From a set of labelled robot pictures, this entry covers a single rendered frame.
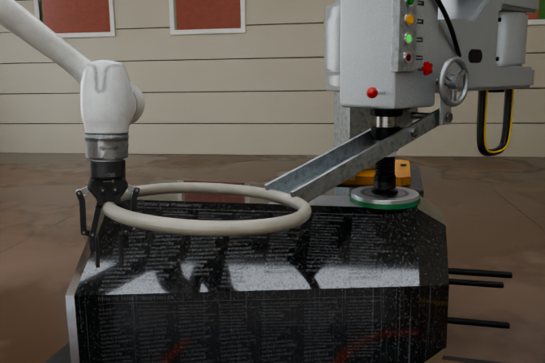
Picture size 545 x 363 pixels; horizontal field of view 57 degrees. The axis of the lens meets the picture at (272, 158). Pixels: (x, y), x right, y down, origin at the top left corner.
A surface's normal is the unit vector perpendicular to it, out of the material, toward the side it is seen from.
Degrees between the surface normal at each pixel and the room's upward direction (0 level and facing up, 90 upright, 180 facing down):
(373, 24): 90
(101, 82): 78
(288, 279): 45
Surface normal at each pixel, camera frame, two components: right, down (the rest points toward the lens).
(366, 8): -0.79, 0.11
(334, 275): -0.14, -0.58
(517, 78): 0.62, 0.12
